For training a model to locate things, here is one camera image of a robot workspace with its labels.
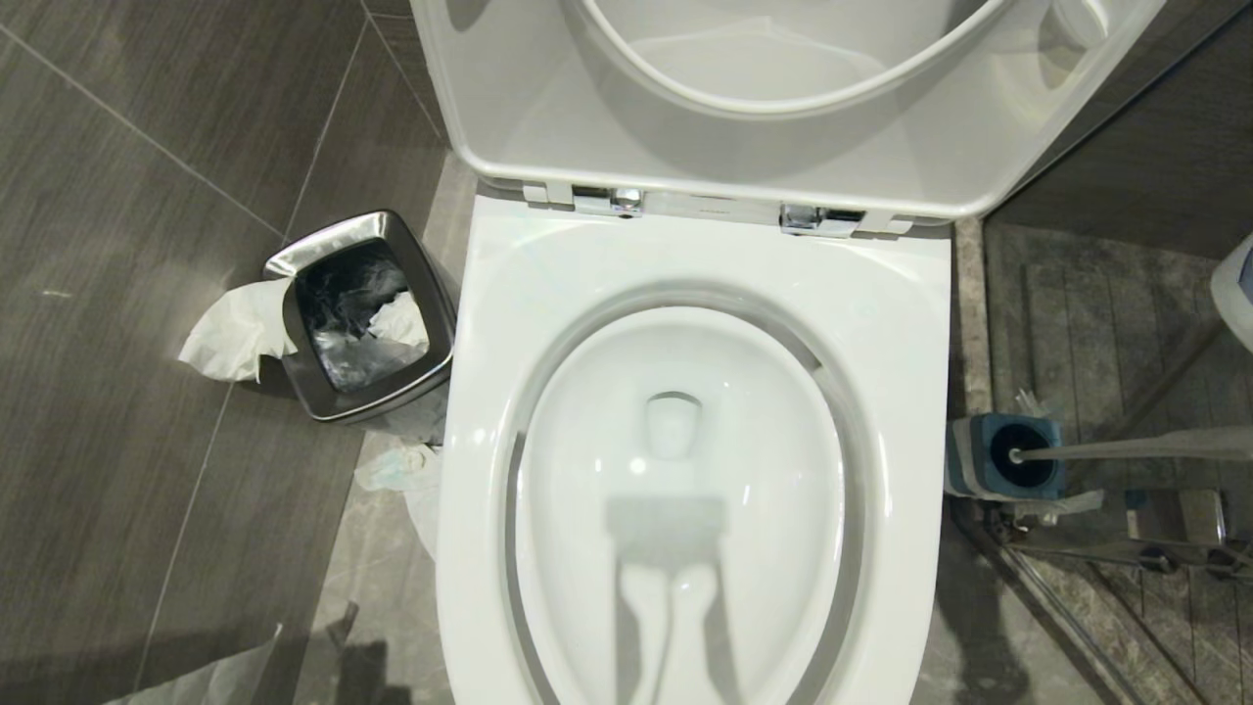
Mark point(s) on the chrome toilet seat hinge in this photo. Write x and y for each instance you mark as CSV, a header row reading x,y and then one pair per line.
x,y
817,220
615,201

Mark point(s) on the white toilet lid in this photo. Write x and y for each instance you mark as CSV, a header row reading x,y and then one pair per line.
x,y
548,127

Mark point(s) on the white toilet bowl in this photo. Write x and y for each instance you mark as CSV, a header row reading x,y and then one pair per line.
x,y
881,392

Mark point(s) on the blue toilet brush holder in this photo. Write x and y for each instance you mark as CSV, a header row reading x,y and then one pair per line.
x,y
1018,460

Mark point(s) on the small white tissue wad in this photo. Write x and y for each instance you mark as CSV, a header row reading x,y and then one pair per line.
x,y
403,320

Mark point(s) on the white plastic bag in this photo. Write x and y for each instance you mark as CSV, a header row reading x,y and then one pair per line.
x,y
411,480

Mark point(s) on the black bin liner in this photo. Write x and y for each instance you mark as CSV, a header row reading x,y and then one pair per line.
x,y
354,318

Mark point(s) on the steel trash bin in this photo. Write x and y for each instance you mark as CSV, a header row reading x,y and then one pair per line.
x,y
323,387

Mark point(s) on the white crumpled tissue paper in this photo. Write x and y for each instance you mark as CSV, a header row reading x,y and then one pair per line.
x,y
230,333

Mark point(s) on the chrome glass door bracket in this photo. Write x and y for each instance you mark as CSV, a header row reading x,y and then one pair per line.
x,y
1189,534

